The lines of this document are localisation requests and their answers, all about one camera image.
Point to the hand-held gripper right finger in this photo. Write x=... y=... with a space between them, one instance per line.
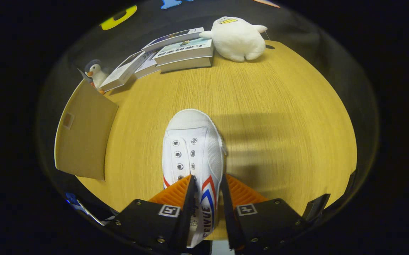
x=230 y=219

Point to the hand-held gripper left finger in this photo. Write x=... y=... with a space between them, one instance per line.
x=186 y=212

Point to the white canvas shoe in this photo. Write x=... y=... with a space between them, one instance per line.
x=194 y=148

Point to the beige fabric storage box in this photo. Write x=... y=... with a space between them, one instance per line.
x=87 y=138

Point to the black angled panel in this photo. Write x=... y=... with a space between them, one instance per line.
x=316 y=207

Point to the blue lit screen device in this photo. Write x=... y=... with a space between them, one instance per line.
x=72 y=199

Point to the plain thick book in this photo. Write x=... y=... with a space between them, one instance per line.
x=186 y=65

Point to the white text cover book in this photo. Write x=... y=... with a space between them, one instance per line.
x=147 y=67

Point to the portrait cover book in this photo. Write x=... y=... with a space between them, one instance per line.
x=121 y=72

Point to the teal cover book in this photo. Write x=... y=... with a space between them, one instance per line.
x=185 y=51

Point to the penguin plush toy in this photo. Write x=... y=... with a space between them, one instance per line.
x=96 y=74

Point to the blue picture cover book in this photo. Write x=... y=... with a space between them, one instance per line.
x=172 y=37

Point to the black table grommet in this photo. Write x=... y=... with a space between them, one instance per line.
x=270 y=46

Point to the white duck plush toy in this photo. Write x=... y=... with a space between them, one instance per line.
x=238 y=39

